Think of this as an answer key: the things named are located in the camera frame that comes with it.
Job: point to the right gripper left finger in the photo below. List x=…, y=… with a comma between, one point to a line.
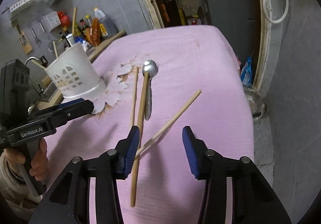
x=126, y=150

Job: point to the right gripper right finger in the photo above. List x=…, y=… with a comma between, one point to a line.
x=195, y=151

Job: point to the white plastic utensil basket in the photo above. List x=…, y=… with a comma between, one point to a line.
x=74, y=75

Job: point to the steel spoon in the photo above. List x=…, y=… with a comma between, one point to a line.
x=151, y=68

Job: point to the light wooden chopstick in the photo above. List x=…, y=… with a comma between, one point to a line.
x=74, y=21

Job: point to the beige sleeve forearm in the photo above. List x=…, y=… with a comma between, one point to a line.
x=16, y=193

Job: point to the left hand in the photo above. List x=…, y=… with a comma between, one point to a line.
x=39, y=163

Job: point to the dark wooden chopstick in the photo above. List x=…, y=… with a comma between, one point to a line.
x=140, y=122

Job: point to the glass jar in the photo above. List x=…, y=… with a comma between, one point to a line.
x=257, y=105

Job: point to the pink floral tablecloth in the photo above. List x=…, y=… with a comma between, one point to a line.
x=189, y=59

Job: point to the thin wooden chopstick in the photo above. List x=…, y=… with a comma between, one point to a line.
x=134, y=95

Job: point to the blue plastic packet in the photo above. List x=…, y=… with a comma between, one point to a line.
x=246, y=73

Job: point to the white salt bag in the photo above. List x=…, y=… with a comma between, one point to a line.
x=85, y=44

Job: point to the red spice bag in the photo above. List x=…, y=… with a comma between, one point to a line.
x=95, y=32

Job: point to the red plastic bag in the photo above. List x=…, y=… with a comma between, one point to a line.
x=64, y=19

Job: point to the large oil jug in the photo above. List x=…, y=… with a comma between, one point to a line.
x=107, y=26

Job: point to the dark grey cabinet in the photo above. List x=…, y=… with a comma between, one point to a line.
x=236, y=20

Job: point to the white wall rack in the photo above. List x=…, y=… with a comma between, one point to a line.
x=18, y=7

